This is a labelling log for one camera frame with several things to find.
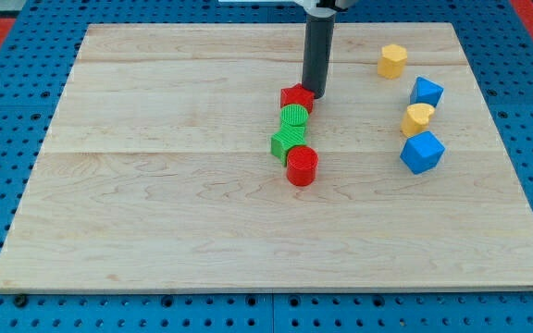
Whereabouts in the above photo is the green cylinder block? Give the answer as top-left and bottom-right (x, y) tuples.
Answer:
(279, 104), (309, 135)

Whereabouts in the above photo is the small blue cube block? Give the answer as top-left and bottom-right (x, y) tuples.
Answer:
(409, 77), (444, 107)

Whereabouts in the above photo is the red cylinder block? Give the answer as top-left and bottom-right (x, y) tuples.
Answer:
(286, 146), (318, 186)

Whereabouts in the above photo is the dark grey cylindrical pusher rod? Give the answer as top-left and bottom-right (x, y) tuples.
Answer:
(301, 14), (336, 98)

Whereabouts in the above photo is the yellow hexagon block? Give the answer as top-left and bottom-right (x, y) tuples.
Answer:
(377, 44), (408, 79)

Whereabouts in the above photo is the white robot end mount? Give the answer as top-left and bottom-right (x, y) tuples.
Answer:
(293, 0), (359, 15)

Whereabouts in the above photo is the red star block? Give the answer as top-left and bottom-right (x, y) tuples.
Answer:
(279, 83), (315, 114)

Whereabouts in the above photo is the green star block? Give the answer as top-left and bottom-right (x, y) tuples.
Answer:
(270, 124), (306, 166)

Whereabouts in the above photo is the light wooden board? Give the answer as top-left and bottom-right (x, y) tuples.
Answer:
(0, 23), (533, 294)

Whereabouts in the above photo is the large blue cube block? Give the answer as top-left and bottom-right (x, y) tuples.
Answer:
(400, 131), (445, 175)

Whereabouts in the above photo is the yellow heart block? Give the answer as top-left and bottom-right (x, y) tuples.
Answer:
(401, 103), (435, 138)

